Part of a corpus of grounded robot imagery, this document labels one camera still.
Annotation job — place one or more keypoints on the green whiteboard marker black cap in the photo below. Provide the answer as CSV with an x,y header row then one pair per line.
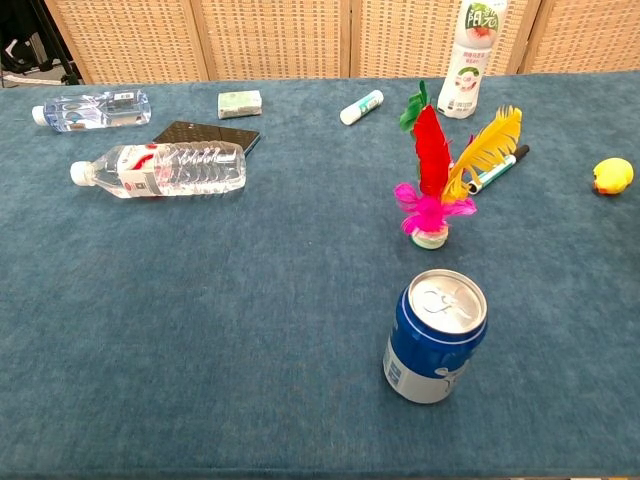
x,y
500,170

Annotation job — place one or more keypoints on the colourful feather shuttlecock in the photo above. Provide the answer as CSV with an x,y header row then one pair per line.
x,y
432,165

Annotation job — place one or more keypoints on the green white tissue pack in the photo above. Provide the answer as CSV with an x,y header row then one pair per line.
x,y
240,104

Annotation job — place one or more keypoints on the clear water bottle red label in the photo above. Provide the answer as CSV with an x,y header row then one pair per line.
x,y
170,169

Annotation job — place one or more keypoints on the blue and white drink can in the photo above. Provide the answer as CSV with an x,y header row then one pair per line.
x,y
430,350

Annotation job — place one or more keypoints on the yellow rubber duck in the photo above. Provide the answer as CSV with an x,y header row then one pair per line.
x,y
614,175

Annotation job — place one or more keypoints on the blue table cloth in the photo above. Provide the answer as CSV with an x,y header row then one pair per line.
x,y
250,300

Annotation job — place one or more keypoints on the clear square water bottle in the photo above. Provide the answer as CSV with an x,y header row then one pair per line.
x,y
95,110

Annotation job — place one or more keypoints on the wooden rattan folding screen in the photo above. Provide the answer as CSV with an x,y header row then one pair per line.
x,y
275,40

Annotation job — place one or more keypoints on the white tall drink bottle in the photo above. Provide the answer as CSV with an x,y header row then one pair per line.
x,y
465,65

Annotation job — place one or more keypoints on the white green glue stick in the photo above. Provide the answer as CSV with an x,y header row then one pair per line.
x,y
361,107

